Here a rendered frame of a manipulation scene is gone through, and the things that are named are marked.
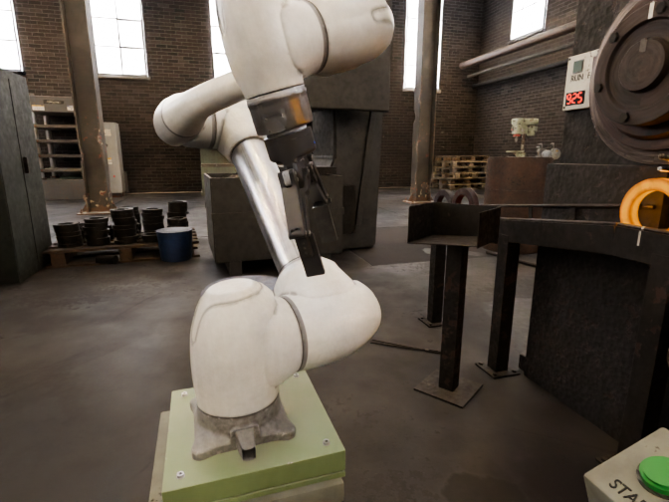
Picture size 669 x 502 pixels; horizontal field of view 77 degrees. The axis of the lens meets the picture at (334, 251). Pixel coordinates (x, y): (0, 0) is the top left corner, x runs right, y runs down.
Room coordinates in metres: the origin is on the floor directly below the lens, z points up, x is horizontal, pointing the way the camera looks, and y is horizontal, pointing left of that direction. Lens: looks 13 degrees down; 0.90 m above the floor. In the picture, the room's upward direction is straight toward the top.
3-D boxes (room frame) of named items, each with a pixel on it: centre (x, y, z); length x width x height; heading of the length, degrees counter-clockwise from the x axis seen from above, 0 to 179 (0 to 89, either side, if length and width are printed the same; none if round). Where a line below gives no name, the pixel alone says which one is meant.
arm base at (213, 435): (0.71, 0.18, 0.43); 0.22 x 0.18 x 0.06; 19
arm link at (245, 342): (0.73, 0.18, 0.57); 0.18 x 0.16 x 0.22; 123
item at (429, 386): (1.52, -0.44, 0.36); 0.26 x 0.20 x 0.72; 51
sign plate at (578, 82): (1.48, -0.87, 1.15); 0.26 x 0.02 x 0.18; 16
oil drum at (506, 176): (4.08, -1.76, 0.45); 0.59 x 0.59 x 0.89
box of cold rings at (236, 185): (3.59, 0.55, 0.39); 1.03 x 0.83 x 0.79; 110
